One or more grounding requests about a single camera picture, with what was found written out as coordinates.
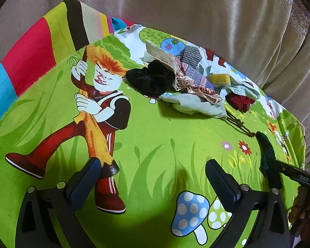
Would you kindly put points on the beige curtain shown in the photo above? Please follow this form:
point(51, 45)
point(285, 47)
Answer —
point(196, 18)

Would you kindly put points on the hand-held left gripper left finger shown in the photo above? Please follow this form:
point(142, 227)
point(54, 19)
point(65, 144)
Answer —
point(84, 183)

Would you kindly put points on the dark green knit sock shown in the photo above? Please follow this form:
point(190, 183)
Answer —
point(268, 160)

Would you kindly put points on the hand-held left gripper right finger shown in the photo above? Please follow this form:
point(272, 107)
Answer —
point(222, 183)

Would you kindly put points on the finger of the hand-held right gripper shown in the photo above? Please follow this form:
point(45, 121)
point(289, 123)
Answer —
point(304, 177)

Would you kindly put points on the pale cloth towel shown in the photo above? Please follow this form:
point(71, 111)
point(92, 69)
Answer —
point(193, 107)

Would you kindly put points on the red plush towel bear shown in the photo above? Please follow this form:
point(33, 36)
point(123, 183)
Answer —
point(239, 102)

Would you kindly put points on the yellow sponge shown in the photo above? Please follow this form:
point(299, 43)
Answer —
point(219, 79)

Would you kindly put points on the cream dotted cloth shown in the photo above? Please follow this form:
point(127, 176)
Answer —
point(157, 51)

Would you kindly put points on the black white checkered cloth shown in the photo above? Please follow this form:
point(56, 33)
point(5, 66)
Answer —
point(191, 54)

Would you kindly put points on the pink floral satin cloth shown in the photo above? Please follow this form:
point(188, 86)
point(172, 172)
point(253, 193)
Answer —
point(196, 91)

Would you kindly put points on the plaid patchwork cloth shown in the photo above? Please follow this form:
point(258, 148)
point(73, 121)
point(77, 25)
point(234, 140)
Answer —
point(196, 76)

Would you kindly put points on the black fuzzy cloth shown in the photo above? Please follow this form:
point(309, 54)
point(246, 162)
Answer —
point(149, 78)

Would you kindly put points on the cartoon printed green bedsheet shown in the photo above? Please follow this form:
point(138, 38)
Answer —
point(157, 134)

